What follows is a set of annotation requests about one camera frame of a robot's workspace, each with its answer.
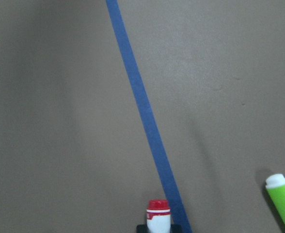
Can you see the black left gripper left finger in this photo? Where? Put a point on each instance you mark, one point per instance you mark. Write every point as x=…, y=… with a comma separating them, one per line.
x=142, y=228

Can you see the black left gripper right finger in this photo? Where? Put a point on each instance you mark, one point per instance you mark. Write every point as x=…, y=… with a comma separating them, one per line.
x=176, y=228

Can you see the red and white marker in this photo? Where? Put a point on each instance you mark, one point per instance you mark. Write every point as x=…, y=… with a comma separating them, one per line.
x=158, y=216

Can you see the brown paper table cover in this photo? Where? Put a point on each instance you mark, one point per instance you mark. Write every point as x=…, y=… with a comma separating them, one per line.
x=74, y=157

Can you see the green marker pen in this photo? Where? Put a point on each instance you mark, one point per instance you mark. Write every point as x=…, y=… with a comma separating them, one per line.
x=275, y=186

